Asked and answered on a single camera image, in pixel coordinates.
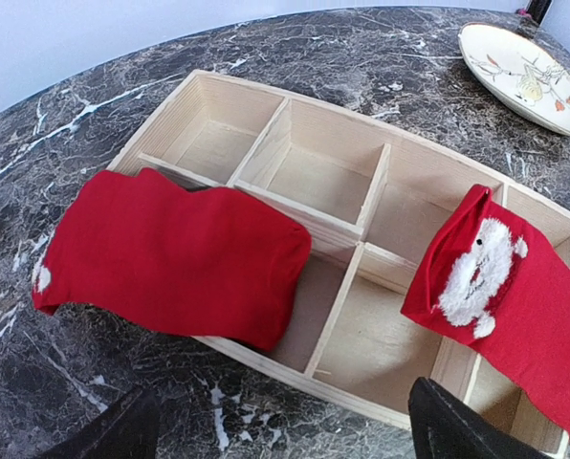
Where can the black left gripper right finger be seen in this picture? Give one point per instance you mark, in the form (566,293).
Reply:
(444,427)

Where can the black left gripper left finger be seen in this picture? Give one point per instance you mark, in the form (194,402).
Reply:
(129,428)

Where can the red Santa face sock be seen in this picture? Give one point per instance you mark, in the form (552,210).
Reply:
(492,281)

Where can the plain red sock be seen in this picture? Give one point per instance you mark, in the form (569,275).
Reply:
(210,263)

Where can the wooden compartment tray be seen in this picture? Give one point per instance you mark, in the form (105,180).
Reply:
(372,196)

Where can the cream painted ceramic plate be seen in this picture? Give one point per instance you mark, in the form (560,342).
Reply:
(518,72)

